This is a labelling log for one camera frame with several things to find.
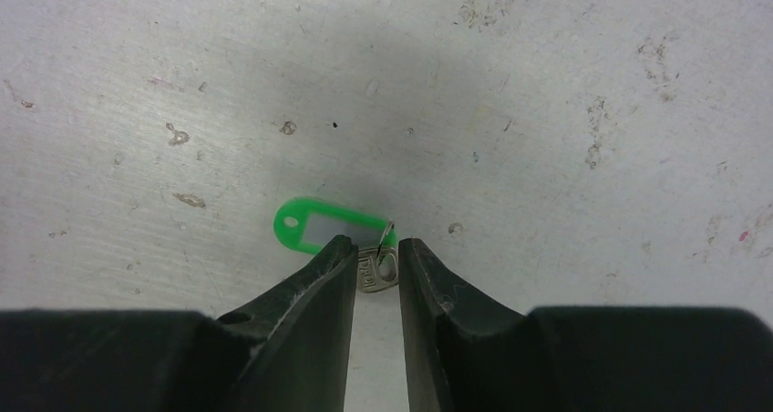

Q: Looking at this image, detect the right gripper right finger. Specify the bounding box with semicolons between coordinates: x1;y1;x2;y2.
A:
398;238;525;411

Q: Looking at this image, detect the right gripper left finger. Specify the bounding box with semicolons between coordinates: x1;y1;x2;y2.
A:
218;235;358;411

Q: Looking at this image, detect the green tag key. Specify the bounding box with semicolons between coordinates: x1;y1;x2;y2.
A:
273;197;399;294

